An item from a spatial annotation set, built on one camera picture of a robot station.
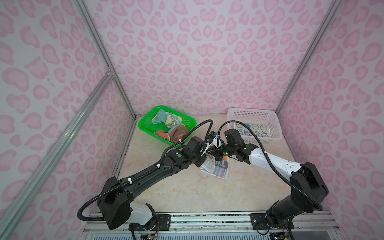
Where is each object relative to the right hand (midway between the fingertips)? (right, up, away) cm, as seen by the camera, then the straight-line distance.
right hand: (205, 150), depth 81 cm
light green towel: (-24, +18, +27) cm, 41 cm away
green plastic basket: (-42, +15, +27) cm, 52 cm away
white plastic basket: (+46, +16, +32) cm, 59 cm away
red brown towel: (-19, +8, +16) cm, 26 cm away
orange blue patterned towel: (+8, -13, +9) cm, 18 cm away
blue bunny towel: (+40, +10, +28) cm, 50 cm away
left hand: (0, -1, -2) cm, 2 cm away
